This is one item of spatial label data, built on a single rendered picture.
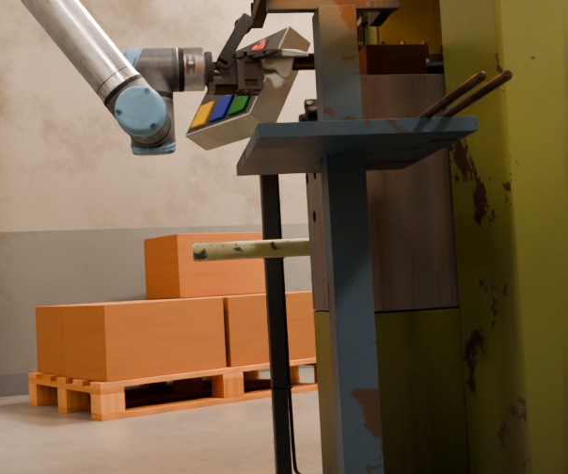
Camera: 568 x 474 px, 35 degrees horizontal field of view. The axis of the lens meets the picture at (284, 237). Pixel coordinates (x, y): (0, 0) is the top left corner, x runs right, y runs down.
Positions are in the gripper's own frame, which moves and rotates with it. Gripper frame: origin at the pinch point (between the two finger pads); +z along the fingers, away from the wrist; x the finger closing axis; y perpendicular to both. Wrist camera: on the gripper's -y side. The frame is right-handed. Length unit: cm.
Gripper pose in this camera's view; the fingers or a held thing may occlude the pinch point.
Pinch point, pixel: (299, 57)
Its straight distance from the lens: 193.0
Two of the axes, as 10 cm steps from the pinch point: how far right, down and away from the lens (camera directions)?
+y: 0.6, 10.0, -0.5
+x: 1.7, -0.6, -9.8
